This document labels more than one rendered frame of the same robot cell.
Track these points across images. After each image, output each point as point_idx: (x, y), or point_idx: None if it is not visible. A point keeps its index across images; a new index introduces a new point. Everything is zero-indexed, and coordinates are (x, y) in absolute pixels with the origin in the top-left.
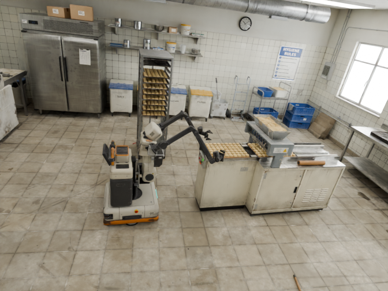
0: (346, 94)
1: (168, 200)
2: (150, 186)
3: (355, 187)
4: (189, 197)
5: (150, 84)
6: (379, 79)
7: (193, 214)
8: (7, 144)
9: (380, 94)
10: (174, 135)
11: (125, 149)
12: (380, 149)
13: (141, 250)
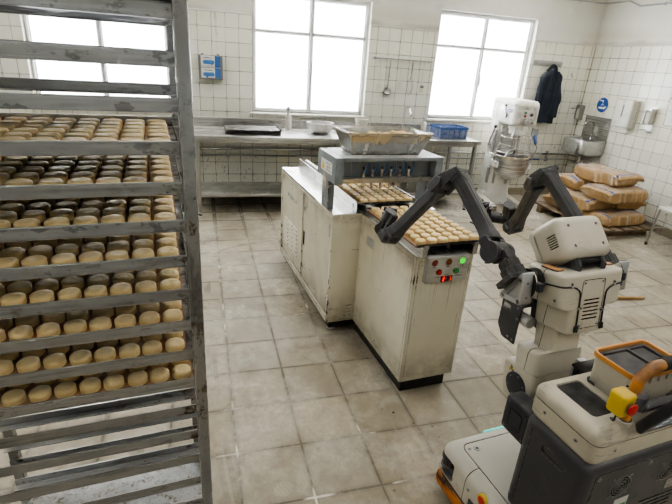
0: (56, 93)
1: (437, 444)
2: (489, 440)
3: (270, 218)
4: (402, 402)
5: (71, 208)
6: (124, 43)
7: (460, 393)
8: None
9: (144, 71)
10: (575, 206)
11: (613, 357)
12: (208, 160)
13: None
